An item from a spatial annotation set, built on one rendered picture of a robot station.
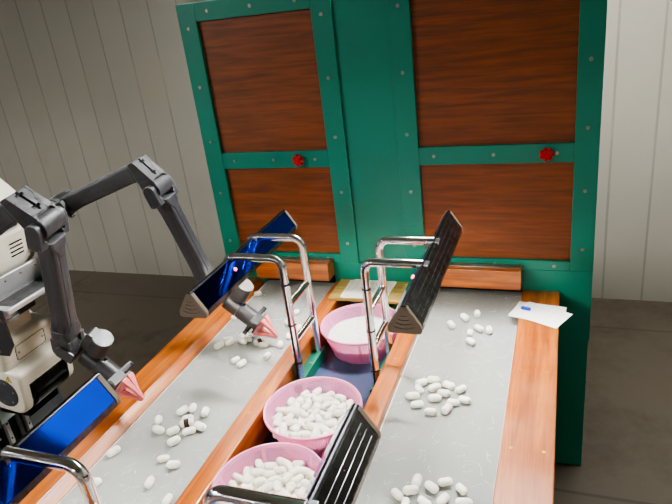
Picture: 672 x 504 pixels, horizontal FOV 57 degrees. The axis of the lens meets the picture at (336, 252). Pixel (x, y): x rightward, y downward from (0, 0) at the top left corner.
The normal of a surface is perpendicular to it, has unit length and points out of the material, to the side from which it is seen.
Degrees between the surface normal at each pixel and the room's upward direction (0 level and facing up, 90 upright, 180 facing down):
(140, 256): 90
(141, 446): 0
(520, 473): 0
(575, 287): 90
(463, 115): 90
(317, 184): 90
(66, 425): 58
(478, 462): 0
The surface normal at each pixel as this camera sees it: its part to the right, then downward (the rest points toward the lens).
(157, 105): -0.33, 0.40
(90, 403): 0.73, -0.46
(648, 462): -0.11, -0.91
